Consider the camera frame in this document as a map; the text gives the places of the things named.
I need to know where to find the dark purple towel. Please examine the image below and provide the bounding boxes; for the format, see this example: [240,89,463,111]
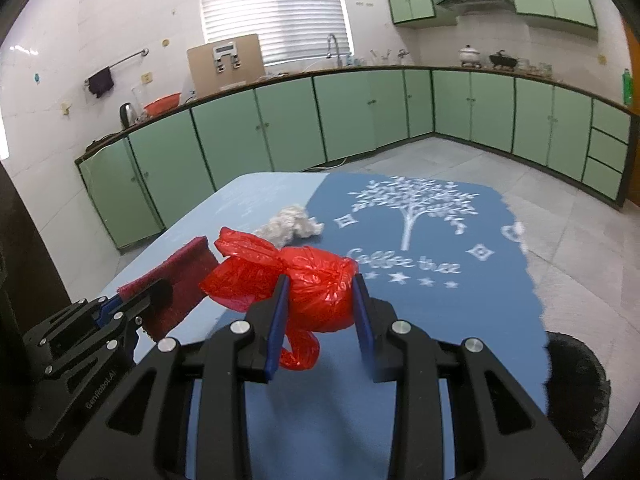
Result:
[87,66,115,99]

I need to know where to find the white window blind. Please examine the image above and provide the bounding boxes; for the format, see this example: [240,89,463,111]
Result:
[196,0,351,67]

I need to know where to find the white crumpled tissue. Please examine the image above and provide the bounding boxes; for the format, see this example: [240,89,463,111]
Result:
[252,203,323,248]

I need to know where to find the range hood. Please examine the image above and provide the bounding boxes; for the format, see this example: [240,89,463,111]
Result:
[435,0,516,13]

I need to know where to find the dark red scouring pad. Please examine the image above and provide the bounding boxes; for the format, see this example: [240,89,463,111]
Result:
[117,236,221,342]

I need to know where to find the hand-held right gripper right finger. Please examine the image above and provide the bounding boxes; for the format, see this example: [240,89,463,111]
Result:
[352,274,583,480]

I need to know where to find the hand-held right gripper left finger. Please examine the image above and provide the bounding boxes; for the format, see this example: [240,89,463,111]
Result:
[57,275,292,480]

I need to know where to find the black trash bin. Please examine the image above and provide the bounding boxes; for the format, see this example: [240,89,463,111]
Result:
[542,331,612,463]

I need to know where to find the cardboard box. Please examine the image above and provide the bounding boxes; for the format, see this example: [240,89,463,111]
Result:
[187,34,265,97]

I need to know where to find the metal towel rail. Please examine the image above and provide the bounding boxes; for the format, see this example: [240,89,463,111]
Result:
[84,48,150,86]

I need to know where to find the blue printed table mat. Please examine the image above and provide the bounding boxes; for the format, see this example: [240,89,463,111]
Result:
[132,174,551,480]

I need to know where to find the white cable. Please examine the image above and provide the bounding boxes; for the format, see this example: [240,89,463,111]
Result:
[305,157,347,172]

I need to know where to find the red plastic basin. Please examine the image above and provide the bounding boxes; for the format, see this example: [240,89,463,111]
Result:
[144,92,183,115]

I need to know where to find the green base kitchen cabinets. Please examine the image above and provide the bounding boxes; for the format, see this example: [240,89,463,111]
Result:
[75,67,633,251]

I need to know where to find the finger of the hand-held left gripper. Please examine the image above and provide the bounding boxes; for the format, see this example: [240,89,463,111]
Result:
[95,295,124,322]
[116,280,174,358]

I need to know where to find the red plastic bag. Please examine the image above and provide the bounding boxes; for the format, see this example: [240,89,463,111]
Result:
[200,226,360,371]

